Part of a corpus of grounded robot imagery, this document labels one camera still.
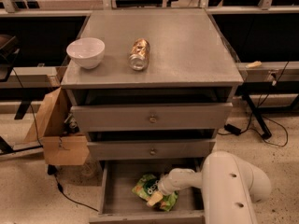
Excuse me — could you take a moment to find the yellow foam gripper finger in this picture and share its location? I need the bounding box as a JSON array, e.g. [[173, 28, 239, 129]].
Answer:
[[147, 191, 163, 207]]

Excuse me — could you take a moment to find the green rice chip bag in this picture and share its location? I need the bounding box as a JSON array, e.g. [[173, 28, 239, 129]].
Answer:
[[131, 173, 179, 212]]

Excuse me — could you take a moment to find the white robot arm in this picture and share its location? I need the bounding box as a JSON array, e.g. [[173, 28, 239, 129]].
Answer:
[[148, 151, 272, 224]]

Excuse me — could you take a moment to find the grey bottom drawer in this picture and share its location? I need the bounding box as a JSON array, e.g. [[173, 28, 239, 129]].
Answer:
[[90, 158, 205, 224]]

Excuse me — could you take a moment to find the grey drawer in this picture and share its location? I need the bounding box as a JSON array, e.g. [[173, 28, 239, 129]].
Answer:
[[88, 139, 216, 161], [71, 103, 233, 132], [90, 158, 205, 224]]

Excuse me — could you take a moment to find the grey middle drawer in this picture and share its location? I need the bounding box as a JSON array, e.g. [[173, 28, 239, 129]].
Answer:
[[88, 139, 216, 161]]

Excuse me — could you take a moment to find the brass top drawer knob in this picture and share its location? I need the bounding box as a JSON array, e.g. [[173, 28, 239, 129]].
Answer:
[[149, 115, 157, 123]]

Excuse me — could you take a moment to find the grey top drawer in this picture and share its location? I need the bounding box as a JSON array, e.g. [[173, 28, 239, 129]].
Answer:
[[71, 103, 233, 132]]

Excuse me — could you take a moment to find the grey drawer cabinet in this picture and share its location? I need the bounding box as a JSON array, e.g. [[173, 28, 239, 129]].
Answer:
[[61, 8, 244, 166]]

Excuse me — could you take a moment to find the brown cardboard box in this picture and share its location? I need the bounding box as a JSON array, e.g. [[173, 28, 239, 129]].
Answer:
[[24, 88, 89, 165]]

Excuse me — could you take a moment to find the black table leg right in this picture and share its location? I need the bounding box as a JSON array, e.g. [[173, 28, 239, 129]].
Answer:
[[242, 91, 272, 139]]

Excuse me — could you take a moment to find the gold soda can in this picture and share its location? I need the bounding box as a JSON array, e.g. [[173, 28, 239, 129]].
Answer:
[[129, 38, 150, 71]]

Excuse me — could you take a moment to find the white ceramic bowl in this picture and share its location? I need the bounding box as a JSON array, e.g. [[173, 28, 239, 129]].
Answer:
[[66, 37, 106, 69]]

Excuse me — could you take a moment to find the yellow foam scrap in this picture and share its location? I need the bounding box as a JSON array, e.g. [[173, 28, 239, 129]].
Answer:
[[245, 61, 262, 69]]

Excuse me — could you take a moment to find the black power adapter with cable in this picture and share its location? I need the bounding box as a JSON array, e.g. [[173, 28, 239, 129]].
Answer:
[[217, 63, 291, 148]]

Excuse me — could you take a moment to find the black floor cable left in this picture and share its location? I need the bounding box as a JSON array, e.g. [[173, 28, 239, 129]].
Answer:
[[47, 165, 99, 213]]

